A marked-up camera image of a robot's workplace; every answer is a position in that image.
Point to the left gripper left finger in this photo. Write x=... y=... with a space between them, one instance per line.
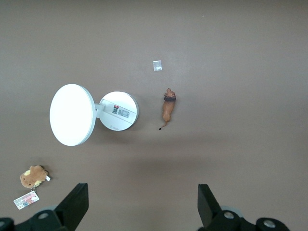
x=77 y=204

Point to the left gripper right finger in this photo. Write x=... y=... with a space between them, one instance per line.
x=207 y=207

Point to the brown lion statue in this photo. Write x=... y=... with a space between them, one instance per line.
x=168 y=108

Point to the white round desk lamp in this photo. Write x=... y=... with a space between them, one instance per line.
x=72 y=115

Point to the brown table cover sheet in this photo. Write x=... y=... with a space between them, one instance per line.
x=216 y=48

